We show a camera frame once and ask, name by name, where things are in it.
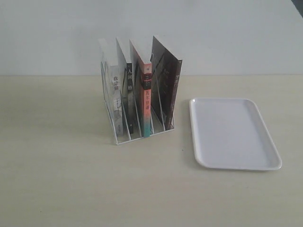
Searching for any red teal spine book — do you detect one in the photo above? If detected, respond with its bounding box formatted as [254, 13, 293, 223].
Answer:
[129, 39, 152, 138]

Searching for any dark maroon book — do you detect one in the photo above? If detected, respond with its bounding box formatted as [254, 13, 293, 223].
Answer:
[151, 35, 182, 131]

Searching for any black spine book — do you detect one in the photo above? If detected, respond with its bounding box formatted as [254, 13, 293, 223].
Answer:
[116, 37, 135, 134]

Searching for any grey marbled white book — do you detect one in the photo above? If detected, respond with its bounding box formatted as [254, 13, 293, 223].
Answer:
[98, 38, 124, 137]

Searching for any white plastic tray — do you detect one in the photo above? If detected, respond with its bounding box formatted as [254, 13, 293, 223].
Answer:
[189, 97, 282, 171]

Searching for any white wire book rack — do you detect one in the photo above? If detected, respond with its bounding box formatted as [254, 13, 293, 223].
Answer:
[100, 53, 175, 145]

